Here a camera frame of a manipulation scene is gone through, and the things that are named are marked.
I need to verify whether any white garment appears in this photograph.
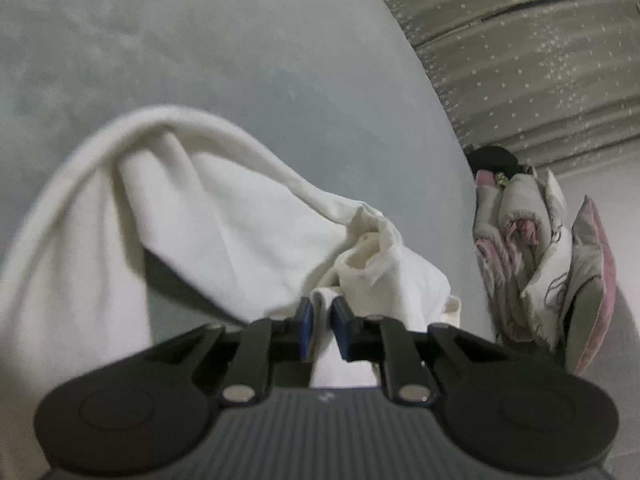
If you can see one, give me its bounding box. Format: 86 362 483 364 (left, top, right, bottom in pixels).
0 105 462 391

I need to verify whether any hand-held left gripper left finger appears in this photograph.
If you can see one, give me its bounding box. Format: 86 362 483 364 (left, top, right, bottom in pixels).
146 297 316 407

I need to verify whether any grey star-patterned curtain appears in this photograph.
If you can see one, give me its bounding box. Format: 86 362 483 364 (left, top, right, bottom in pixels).
360 0 640 177

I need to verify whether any pile of pink-white bedding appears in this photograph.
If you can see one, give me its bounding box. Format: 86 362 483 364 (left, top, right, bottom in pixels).
472 167 573 356

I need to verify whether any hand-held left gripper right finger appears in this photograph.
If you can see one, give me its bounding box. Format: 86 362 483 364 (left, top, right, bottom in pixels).
331 295 507 407

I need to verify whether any pink and grey pillow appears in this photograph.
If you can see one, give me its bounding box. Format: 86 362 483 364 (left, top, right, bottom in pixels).
559 195 620 377

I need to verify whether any grey bed blanket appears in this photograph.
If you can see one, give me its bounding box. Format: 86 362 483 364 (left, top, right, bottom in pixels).
0 0 503 356

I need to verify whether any black cloth bundle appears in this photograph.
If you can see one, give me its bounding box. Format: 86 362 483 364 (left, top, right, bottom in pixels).
465 145 536 181

